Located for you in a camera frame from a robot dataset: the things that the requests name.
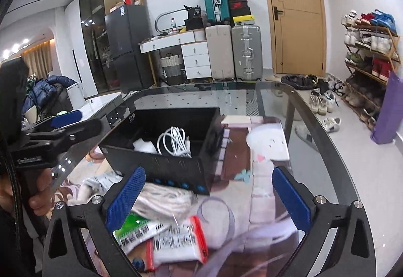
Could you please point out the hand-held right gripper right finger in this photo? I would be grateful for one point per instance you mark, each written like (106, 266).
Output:
(291, 201)

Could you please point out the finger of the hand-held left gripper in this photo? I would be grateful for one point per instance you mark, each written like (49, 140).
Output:
(85, 129)
(67, 115)

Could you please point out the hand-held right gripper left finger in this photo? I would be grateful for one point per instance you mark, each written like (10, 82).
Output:
(126, 198)

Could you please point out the green label packet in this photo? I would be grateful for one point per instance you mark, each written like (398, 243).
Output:
(135, 229)

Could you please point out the grey and white foil packet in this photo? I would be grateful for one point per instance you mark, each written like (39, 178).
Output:
(94, 185)

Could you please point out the black cardboard box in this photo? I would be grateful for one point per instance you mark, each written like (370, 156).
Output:
(157, 166)

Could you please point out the red-edged plastic packet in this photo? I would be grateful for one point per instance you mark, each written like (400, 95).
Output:
(179, 245)

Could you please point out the person's left forearm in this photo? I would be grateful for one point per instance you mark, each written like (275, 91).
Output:
(12, 248)

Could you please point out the person's left hand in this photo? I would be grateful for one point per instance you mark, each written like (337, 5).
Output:
(39, 201)

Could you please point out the white storage box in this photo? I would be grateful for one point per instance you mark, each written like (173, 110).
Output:
(75, 96)

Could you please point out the white marble side table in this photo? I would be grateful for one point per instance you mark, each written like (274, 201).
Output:
(97, 104)

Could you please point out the blue down jacket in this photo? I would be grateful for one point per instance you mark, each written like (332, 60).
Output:
(44, 88)

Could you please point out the white foam piece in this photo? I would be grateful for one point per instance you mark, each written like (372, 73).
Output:
(143, 146)

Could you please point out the tan curtains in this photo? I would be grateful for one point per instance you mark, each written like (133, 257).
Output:
(37, 59)

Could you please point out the glass door cabinet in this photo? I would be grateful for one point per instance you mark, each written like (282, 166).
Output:
(94, 44)

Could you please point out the dark grey refrigerator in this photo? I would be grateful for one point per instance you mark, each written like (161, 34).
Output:
(126, 44)

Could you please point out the scattered sneakers and slippers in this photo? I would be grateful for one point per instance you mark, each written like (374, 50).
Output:
(318, 102)

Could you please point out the wicker basket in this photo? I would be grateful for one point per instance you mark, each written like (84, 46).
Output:
(171, 64)

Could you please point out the flat cardboard box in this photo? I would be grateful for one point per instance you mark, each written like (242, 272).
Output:
(118, 8)

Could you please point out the white desk with drawers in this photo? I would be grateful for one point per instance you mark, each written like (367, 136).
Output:
(195, 56)

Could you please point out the clear water bottle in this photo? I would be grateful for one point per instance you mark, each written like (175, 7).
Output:
(173, 26)

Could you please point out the purple bag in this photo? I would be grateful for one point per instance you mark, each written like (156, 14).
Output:
(388, 107)

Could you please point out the oval framed mirror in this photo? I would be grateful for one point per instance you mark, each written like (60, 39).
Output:
(167, 17)

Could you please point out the beige suitcase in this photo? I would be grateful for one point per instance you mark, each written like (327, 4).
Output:
(218, 50)

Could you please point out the black bag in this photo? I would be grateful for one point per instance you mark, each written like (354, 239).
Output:
(193, 17)

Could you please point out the silver suitcase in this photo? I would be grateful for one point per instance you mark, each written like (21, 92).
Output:
(245, 50)

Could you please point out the rows of assorted shoes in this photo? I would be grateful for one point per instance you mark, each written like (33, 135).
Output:
(381, 44)

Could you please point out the teal suitcase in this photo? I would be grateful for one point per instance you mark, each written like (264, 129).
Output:
(214, 0)

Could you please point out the yellow and black box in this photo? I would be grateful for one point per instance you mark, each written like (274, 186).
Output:
(242, 20)

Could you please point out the wooden door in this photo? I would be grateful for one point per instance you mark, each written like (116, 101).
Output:
(296, 12)

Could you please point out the wooden shoe rack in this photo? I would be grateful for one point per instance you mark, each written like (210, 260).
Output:
(388, 32)

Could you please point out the black shoe box red logo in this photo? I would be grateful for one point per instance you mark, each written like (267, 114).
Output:
(238, 5)

